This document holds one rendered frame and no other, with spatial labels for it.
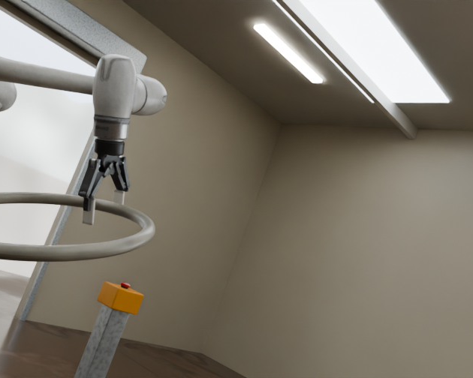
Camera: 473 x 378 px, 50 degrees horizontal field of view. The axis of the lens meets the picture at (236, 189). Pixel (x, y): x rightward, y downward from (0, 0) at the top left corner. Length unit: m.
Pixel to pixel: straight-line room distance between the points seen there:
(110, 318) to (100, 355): 0.14
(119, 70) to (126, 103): 0.08
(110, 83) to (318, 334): 6.15
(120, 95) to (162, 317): 6.51
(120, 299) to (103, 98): 0.90
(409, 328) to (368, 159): 2.43
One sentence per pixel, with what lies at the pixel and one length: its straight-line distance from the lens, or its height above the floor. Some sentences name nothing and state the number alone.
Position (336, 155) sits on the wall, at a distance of 7.84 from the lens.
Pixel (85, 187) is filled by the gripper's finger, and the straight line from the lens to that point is 1.29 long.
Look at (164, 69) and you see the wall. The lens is 7.11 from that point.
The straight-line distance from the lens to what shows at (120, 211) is 1.33.
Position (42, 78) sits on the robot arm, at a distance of 1.52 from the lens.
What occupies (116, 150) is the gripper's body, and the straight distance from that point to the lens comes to 1.33.
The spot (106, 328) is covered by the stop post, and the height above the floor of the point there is 0.93.
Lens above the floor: 1.25
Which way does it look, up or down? 10 degrees up
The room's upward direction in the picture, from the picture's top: 20 degrees clockwise
